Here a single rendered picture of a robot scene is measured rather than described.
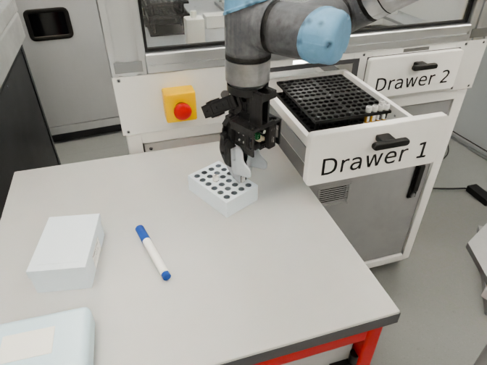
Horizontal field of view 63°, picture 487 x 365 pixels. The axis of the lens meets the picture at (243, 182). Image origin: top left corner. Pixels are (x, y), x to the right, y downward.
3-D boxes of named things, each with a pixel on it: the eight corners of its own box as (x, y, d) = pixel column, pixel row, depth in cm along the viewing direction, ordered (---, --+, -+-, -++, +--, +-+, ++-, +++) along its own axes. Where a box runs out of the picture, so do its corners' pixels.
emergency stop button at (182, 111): (193, 119, 90) (191, 103, 88) (175, 122, 89) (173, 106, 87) (190, 114, 93) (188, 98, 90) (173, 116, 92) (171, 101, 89)
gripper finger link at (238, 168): (245, 198, 76) (246, 156, 71) (225, 185, 79) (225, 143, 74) (256, 192, 78) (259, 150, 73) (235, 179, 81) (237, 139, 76)
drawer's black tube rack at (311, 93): (385, 137, 88) (391, 110, 84) (312, 148, 84) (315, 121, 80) (338, 97, 105) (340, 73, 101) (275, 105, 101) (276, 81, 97)
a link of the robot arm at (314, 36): (366, -4, 57) (298, -12, 62) (333, 17, 50) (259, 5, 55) (358, 51, 62) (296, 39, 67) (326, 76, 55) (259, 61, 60)
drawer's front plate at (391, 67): (452, 87, 115) (464, 49, 109) (364, 100, 108) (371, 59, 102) (448, 85, 116) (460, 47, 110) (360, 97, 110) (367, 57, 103)
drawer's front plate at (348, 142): (433, 162, 83) (450, 114, 76) (306, 187, 76) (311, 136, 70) (428, 158, 84) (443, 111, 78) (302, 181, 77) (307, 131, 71)
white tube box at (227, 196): (257, 200, 82) (258, 185, 80) (226, 218, 77) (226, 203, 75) (219, 174, 89) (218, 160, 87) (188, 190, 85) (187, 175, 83)
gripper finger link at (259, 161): (260, 189, 78) (260, 150, 73) (240, 177, 82) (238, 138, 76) (271, 182, 80) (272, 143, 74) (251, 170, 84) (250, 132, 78)
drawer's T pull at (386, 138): (409, 145, 73) (411, 139, 72) (373, 151, 71) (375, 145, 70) (398, 136, 76) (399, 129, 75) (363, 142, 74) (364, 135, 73)
